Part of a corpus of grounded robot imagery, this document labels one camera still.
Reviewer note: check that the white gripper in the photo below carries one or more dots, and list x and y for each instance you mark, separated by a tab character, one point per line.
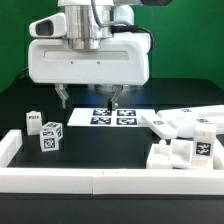
119	60

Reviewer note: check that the white chair seat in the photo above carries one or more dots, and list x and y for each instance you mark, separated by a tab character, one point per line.
177	155

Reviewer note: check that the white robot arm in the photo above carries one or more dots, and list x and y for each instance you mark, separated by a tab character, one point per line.
91	42

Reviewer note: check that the white chair back piece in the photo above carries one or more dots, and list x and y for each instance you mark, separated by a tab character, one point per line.
184	120

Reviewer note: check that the white marker tag sheet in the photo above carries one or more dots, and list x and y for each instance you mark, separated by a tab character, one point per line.
103	118

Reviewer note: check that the white U-shaped fence wall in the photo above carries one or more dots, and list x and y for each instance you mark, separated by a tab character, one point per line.
99	181

